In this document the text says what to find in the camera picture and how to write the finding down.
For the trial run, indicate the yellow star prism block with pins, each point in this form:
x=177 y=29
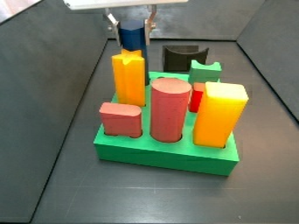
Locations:
x=129 y=66

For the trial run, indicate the pink rounded short block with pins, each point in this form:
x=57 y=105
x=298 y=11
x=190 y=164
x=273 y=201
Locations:
x=122 y=119

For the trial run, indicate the green notched block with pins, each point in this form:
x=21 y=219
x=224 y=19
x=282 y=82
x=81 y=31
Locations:
x=204 y=73

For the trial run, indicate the yellow square prism block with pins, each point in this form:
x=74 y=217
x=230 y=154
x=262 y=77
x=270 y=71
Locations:
x=224 y=102

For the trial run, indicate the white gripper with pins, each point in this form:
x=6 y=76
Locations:
x=99 y=4

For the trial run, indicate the blue hexagon prism block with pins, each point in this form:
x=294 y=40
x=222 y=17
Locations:
x=133 y=37

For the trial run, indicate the red small block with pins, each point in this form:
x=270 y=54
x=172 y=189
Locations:
x=197 y=93

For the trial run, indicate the green shape sorter board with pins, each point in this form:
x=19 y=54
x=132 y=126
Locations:
x=181 y=155

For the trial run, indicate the black curved block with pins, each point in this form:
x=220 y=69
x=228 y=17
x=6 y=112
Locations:
x=178 y=57

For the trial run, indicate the pink cylinder block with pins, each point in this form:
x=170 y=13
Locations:
x=170 y=97

